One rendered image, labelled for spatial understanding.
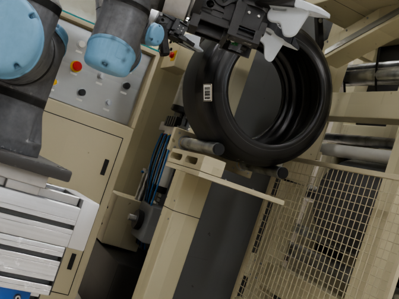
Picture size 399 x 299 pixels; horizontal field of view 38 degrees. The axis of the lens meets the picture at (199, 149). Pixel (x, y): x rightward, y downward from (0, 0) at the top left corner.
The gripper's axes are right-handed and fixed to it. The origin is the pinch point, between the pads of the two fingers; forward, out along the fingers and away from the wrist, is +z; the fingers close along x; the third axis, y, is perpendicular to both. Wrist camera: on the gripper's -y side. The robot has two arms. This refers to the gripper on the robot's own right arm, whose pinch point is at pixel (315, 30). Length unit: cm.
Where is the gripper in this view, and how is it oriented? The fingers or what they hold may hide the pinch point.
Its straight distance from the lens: 97.1
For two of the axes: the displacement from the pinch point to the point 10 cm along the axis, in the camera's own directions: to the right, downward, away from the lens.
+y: -3.0, 9.3, -1.9
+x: 1.5, -1.5, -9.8
